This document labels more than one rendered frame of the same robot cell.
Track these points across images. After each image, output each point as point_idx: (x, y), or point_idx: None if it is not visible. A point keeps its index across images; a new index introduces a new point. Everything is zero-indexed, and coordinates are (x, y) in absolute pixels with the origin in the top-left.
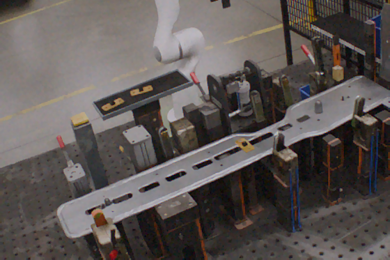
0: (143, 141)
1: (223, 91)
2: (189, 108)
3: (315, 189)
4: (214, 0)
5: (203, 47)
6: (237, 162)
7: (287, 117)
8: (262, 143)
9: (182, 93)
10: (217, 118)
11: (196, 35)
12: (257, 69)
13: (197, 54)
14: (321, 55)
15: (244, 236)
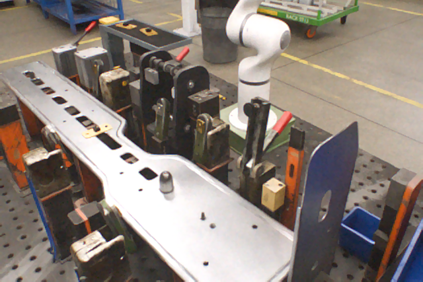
0: (78, 57)
1: (141, 71)
2: (135, 69)
3: (133, 270)
4: None
5: (268, 49)
6: (63, 130)
7: (151, 157)
8: (94, 143)
9: (238, 86)
10: (137, 97)
11: (268, 29)
12: (174, 76)
13: (260, 53)
14: (256, 137)
15: None
